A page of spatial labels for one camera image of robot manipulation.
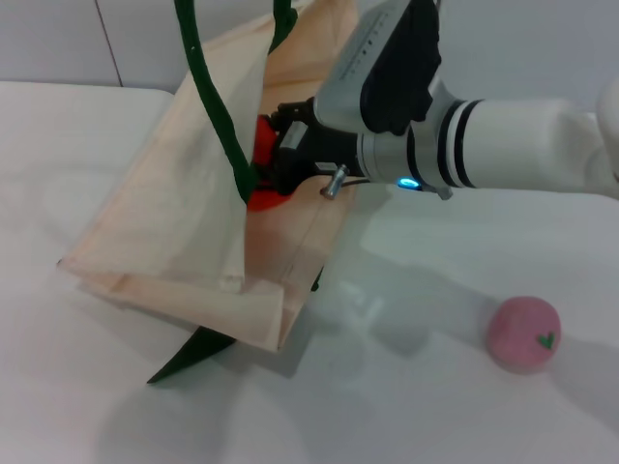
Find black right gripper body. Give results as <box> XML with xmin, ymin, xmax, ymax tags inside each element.
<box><xmin>273</xmin><ymin>99</ymin><xmax>368</xmax><ymax>194</ymax></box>

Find orange toy fruit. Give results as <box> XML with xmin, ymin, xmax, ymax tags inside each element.
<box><xmin>246</xmin><ymin>113</ymin><xmax>292</xmax><ymax>214</ymax></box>

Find cream canvas handbag green handles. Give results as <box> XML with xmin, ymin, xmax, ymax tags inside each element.
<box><xmin>56</xmin><ymin>0</ymin><xmax>362</xmax><ymax>386</ymax></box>

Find pink toy peach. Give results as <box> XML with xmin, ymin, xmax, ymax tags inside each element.
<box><xmin>486</xmin><ymin>295</ymin><xmax>562</xmax><ymax>374</ymax></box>

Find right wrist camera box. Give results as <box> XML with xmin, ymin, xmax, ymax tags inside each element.
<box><xmin>316</xmin><ymin>0</ymin><xmax>444</xmax><ymax>137</ymax></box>

